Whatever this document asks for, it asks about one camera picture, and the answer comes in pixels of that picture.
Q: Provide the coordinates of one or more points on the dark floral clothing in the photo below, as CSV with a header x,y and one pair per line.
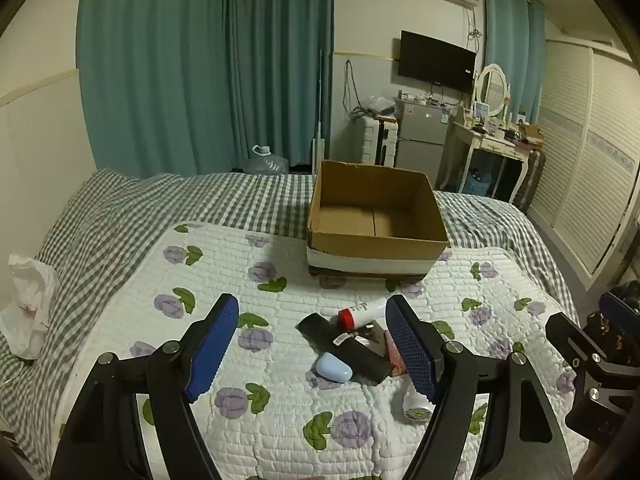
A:
x,y
607,332

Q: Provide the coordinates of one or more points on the dark suitcase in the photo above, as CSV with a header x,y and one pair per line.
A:
x,y
530,180

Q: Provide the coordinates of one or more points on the white floral quilt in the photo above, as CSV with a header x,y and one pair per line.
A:
x,y
280,410

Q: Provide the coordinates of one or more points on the black wall television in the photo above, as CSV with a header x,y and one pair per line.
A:
x,y
435,60

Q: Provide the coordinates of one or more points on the teal curtain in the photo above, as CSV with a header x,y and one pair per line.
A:
x,y
515,50
150,70
280,60

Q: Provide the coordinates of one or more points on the blue plastic basket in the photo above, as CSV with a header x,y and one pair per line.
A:
x,y
477,184

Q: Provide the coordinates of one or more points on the white mop pole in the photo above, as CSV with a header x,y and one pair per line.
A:
x,y
318,150

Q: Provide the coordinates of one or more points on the small brown box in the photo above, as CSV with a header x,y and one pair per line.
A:
x,y
530,132

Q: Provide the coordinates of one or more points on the white dressing table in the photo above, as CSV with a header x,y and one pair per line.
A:
x,y
495,145

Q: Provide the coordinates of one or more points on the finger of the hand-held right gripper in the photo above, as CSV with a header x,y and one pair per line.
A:
x,y
570,332
620,307

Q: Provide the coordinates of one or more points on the white tube with red cap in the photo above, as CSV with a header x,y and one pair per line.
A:
x,y
362,312

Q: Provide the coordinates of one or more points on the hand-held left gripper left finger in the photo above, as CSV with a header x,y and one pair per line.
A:
x,y
214,347

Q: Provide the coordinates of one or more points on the white suitcase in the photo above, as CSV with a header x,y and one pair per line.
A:
x,y
377,137

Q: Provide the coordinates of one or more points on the white oval vanity mirror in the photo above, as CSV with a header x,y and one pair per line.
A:
x,y
492,87

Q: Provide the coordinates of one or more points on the small white sachet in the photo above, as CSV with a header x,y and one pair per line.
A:
x,y
415,407

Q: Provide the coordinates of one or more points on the person's right forearm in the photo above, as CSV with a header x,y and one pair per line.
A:
x,y
595,465

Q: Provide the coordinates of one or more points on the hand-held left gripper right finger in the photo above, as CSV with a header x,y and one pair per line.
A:
x,y
411,352

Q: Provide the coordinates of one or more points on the white louvred wardrobe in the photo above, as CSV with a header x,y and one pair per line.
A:
x,y
590,160

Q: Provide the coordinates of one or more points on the grey checked bed sheet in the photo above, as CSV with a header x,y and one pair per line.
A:
x,y
125,210

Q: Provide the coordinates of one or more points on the black roll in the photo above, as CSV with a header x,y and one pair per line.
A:
x,y
320,330

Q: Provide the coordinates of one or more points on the pink box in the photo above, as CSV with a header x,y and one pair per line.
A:
x,y
392,355

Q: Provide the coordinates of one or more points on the light blue oval case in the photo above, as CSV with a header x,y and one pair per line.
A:
x,y
334,367

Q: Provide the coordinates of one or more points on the clear water jug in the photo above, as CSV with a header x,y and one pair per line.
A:
x,y
267,162

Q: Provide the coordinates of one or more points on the clear plastic bag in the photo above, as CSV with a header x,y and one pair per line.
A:
x,y
381,105

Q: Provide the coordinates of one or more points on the grey small fridge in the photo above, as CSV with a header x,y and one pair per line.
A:
x,y
422,130

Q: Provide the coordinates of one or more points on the cardboard box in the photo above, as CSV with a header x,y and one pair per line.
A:
x,y
350,260

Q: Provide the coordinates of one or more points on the white plastic bag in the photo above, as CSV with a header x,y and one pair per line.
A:
x,y
30,300

